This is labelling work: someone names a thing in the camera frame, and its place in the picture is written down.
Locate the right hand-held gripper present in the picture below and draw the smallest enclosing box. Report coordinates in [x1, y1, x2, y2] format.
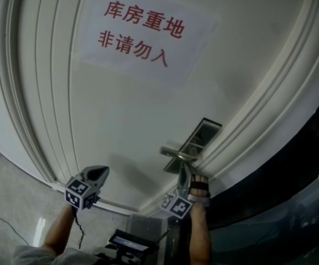
[160, 163, 195, 221]

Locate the grey stone plinth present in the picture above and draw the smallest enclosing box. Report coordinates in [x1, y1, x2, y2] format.
[127, 214, 182, 265]

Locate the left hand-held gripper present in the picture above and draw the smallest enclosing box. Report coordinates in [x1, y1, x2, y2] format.
[64, 165, 110, 212]

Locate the silver door lever handle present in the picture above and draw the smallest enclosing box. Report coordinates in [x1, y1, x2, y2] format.
[160, 145, 197, 162]

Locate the left hand-held gripper cable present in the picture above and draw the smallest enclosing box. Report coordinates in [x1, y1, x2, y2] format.
[73, 210, 86, 250]

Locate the black floor cable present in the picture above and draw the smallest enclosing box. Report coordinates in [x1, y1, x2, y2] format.
[0, 197, 30, 247]

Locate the person's right hand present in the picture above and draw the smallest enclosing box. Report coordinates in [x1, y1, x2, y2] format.
[188, 173, 212, 207]

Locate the black framed glass partition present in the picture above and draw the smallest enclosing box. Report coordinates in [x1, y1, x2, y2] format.
[203, 73, 319, 265]

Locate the white panelled door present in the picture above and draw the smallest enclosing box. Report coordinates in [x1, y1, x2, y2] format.
[18, 0, 312, 212]

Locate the person's right forearm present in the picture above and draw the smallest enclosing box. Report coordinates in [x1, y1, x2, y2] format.
[188, 203, 211, 265]

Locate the person's left forearm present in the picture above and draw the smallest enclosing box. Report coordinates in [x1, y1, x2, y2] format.
[43, 204, 76, 256]

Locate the black chest-mounted device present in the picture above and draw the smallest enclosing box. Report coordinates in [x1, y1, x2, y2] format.
[94, 229, 160, 265]

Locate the dark door lock plate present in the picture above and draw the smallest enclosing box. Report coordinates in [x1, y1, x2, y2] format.
[163, 116, 223, 174]

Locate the white paper sign red print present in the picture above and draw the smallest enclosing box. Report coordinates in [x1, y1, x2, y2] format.
[77, 0, 222, 88]

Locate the person's grey shirt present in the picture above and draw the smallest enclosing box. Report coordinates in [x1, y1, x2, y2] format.
[11, 244, 107, 265]

